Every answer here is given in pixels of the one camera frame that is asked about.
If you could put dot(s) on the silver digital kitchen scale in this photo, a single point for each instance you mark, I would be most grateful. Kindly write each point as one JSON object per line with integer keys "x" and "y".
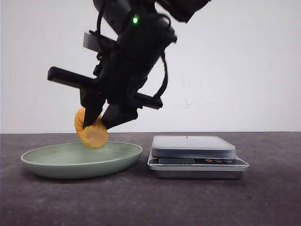
{"x": 204, "y": 157}

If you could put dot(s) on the light green plate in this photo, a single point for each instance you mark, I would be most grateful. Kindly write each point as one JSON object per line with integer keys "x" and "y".
{"x": 76, "y": 161}

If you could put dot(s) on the yellow corn cob piece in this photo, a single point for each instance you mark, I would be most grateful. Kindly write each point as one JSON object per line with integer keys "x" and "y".
{"x": 94, "y": 136}

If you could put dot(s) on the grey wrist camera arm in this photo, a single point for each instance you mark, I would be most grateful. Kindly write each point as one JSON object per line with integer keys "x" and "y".
{"x": 92, "y": 41}

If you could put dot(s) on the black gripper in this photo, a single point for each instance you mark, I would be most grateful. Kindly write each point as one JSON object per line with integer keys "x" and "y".
{"x": 122, "y": 70}

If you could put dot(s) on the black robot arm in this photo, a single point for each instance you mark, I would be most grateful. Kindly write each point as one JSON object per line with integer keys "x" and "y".
{"x": 112, "y": 14}

